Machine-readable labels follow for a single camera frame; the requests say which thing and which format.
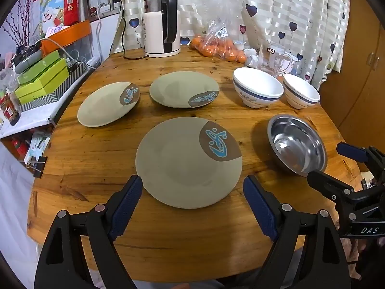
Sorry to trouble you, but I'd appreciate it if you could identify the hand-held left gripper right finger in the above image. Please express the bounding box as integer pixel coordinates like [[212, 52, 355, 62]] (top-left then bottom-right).
[[243, 175, 352, 289]]

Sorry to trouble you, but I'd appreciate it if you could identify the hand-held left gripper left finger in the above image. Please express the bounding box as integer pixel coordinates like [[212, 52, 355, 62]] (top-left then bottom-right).
[[34, 175, 143, 289]]

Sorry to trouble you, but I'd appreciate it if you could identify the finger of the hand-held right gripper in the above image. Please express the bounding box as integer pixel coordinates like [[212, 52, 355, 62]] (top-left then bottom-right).
[[336, 142, 385, 184], [307, 170, 361, 205]]

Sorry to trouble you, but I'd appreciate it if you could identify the stainless steel bowl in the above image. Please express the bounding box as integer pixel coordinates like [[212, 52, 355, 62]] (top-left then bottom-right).
[[267, 114, 328, 177]]

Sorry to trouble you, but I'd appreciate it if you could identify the beige plate with fish print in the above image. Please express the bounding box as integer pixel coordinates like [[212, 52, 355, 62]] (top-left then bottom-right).
[[136, 117, 243, 209], [149, 71, 220, 109], [77, 81, 141, 127]]

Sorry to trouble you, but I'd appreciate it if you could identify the small white blue-striped bowl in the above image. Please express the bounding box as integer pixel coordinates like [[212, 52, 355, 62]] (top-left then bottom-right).
[[282, 74, 321, 110]]

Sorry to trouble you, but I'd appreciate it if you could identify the large white blue-striped bowl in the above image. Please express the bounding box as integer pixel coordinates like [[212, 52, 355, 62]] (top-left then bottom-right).
[[232, 67, 285, 109]]

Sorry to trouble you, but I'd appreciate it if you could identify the wooden cabinet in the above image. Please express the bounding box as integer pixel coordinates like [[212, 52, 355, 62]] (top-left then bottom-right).
[[319, 0, 385, 157]]

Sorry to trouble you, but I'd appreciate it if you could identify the black binder clip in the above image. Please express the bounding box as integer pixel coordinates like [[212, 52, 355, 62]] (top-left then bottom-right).
[[27, 156, 49, 179]]

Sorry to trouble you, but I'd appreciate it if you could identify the small white and green box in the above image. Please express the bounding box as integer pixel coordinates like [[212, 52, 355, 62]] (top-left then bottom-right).
[[24, 132, 51, 164]]

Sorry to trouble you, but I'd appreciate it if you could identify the glass measuring cup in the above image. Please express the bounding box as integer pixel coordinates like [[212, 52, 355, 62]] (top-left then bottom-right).
[[257, 40, 300, 77]]

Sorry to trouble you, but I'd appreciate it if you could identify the white shelf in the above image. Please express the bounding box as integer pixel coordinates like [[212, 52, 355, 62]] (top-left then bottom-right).
[[0, 57, 100, 139]]

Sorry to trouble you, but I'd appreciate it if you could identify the zigzag patterned box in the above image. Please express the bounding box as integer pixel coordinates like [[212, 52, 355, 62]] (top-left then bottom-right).
[[18, 62, 94, 113]]

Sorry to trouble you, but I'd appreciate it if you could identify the white heart-print curtain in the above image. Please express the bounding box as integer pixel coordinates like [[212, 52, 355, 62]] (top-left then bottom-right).
[[116, 0, 351, 91]]

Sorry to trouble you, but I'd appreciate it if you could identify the glass jar with red label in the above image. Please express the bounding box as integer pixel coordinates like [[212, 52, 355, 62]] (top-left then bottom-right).
[[0, 92, 20, 126]]

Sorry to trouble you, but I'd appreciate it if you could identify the plastic bag of oranges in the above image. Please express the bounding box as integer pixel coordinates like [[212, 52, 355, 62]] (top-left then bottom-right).
[[189, 0, 248, 64]]

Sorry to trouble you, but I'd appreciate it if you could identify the grey remote control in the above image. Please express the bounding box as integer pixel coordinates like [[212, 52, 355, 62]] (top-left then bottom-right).
[[13, 48, 43, 74]]

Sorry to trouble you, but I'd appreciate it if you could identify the white and black electric kettle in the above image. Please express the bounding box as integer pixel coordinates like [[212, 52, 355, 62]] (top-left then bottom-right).
[[143, 0, 181, 58]]

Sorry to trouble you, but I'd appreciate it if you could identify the orange box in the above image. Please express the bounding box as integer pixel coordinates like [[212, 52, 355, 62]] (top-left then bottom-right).
[[40, 20, 91, 53]]

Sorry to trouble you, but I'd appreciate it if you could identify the red packet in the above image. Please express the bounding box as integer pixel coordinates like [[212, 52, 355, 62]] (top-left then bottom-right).
[[64, 0, 82, 26]]

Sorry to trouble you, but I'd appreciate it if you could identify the white cable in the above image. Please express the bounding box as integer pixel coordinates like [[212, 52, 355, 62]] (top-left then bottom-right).
[[39, 38, 97, 70]]

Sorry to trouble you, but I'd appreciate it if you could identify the black kettle cable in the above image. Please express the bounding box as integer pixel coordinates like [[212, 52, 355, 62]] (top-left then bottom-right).
[[120, 6, 149, 60]]

